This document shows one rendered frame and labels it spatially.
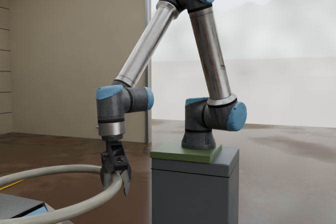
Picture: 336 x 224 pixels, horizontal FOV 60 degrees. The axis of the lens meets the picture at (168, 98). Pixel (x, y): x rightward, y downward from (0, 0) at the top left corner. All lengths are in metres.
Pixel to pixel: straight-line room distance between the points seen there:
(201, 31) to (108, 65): 5.08
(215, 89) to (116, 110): 0.59
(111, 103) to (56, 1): 6.44
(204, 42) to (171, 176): 0.68
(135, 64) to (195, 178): 0.64
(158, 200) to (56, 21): 6.07
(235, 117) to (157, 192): 0.56
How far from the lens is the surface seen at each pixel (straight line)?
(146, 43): 1.25
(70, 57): 6.90
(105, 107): 0.97
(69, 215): 0.79
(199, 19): 1.33
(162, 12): 1.36
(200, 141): 1.55
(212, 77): 1.38
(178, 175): 1.50
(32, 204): 1.13
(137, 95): 1.03
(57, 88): 7.12
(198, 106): 1.54
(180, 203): 1.55
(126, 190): 1.04
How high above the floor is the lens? 1.24
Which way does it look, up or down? 3 degrees down
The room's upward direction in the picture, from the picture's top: straight up
